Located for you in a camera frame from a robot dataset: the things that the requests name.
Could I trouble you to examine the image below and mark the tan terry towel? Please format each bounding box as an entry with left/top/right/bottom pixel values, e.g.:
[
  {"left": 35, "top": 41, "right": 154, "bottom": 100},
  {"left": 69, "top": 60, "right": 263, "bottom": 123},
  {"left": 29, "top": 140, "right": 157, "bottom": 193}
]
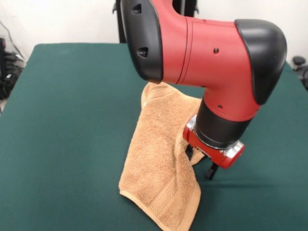
[{"left": 118, "top": 83, "right": 205, "bottom": 231}]

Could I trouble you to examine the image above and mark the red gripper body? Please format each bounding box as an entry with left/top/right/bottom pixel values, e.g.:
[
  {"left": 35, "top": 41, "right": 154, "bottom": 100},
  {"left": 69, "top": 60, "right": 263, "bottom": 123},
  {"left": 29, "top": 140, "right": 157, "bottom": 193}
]
[{"left": 182, "top": 126, "right": 246, "bottom": 169}]

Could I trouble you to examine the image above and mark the dark green table cloth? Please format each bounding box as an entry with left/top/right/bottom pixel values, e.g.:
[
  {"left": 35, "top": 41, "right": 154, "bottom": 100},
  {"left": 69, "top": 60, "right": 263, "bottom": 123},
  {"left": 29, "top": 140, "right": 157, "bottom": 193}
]
[{"left": 0, "top": 42, "right": 308, "bottom": 231}]

